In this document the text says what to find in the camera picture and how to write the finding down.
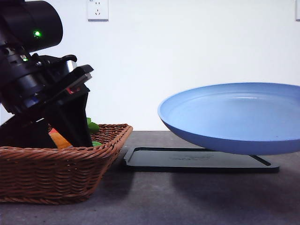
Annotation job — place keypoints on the light blue plate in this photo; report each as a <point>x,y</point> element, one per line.
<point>248,118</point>

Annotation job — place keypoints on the dark green plastic tray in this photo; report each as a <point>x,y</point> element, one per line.
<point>192,159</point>

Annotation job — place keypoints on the green leafy vegetable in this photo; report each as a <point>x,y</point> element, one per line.
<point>93,127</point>

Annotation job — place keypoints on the white wall switch plate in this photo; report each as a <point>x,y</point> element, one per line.
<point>297,9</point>

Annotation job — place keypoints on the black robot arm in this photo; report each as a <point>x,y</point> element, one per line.
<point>42,92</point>

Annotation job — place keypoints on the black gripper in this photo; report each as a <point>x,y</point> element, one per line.
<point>63,109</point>

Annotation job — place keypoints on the orange carrot toy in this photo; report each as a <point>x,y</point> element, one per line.
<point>59,140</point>

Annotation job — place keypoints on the brown wicker basket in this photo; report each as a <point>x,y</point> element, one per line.
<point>60,175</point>

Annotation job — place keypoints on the white wall power socket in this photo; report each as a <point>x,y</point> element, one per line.
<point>98,10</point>

